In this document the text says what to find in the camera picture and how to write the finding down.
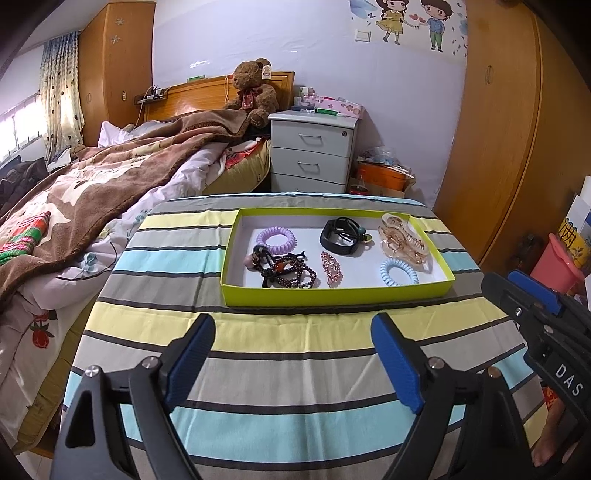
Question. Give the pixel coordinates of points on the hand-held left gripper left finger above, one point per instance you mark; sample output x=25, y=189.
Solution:
x=191, y=364

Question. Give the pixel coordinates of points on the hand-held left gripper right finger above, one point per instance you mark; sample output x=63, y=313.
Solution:
x=397, y=364

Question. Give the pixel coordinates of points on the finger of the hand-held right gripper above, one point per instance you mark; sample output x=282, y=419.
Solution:
x=535, y=290
x=501, y=295

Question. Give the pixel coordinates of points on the green cardboard box tray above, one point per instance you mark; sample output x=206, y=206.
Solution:
x=323, y=295

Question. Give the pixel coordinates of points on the pink rhinestone hair clip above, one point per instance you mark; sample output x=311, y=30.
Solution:
x=331, y=270

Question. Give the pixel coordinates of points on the black wide hair band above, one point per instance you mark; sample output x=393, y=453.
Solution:
x=328, y=242

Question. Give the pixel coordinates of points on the person's right hand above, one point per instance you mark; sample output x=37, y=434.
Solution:
x=549, y=438

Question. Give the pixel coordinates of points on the pink plastic bucket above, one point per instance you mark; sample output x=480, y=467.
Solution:
x=554, y=272

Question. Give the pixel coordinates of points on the red bag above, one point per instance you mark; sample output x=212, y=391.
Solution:
x=551, y=396

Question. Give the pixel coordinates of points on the yellow white cardboard box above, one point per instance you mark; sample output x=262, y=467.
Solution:
x=577, y=221

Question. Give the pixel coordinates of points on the clear amber hair claw clip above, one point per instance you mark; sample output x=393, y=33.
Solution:
x=406, y=249

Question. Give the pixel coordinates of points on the wide wooden wardrobe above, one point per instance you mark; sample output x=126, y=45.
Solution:
x=508, y=138

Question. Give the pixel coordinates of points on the orange container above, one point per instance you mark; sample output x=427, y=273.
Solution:
x=383, y=180

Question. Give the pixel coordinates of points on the clear plastic bag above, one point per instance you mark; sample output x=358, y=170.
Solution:
x=381, y=157

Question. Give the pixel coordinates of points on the brown patterned blanket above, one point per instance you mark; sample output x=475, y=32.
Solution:
x=101, y=194

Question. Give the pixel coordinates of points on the yellow red pillow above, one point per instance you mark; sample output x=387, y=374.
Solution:
x=240, y=175

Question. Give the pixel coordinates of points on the red green plaid cloth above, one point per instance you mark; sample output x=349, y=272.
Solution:
x=23, y=235

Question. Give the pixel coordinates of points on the grey nightstand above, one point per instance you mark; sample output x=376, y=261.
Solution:
x=309, y=152

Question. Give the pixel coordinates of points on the pink floral box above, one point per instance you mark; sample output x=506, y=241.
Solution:
x=346, y=107

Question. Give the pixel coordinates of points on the dark jacket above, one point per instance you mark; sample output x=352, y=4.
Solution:
x=23, y=180

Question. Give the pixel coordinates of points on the wooden headboard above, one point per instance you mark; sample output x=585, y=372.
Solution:
x=198, y=97

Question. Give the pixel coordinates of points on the power strip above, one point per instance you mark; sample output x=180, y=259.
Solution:
x=152, y=94

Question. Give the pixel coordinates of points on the small bottles on nightstand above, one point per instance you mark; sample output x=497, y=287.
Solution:
x=302, y=99

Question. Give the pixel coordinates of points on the brown teddy bear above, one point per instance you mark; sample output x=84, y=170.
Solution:
x=251, y=87

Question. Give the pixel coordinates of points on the dotted curtain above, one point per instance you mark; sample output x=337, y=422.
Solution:
x=60, y=92

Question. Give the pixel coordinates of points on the narrow wooden wardrobe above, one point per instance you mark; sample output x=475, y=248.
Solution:
x=115, y=69

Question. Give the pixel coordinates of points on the cartoon wall sticker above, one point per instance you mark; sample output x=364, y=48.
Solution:
x=411, y=23

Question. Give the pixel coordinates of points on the white wall outlet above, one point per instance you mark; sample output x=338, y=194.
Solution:
x=363, y=35

